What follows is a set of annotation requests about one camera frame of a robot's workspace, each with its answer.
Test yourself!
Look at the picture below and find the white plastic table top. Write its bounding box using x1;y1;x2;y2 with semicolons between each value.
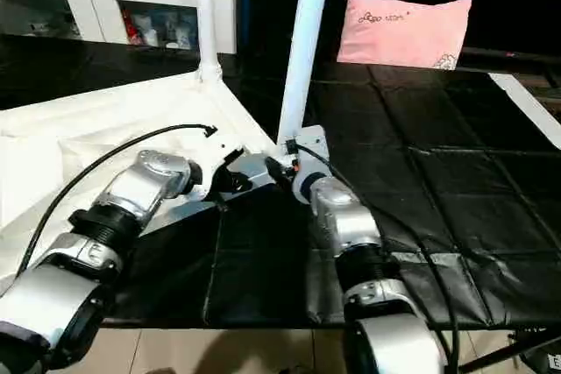
0;72;299;289

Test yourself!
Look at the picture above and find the black work mat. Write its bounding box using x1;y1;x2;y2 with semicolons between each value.
0;34;561;331

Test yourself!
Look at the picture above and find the pink pillow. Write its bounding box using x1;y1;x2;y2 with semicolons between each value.
337;0;473;71

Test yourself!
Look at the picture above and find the black metal stand leg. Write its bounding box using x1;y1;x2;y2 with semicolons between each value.
456;328;561;374

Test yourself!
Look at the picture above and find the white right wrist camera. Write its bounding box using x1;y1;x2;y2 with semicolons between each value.
280;125;330;184

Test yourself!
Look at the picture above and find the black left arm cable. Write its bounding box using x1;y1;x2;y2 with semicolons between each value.
18;123;218;277

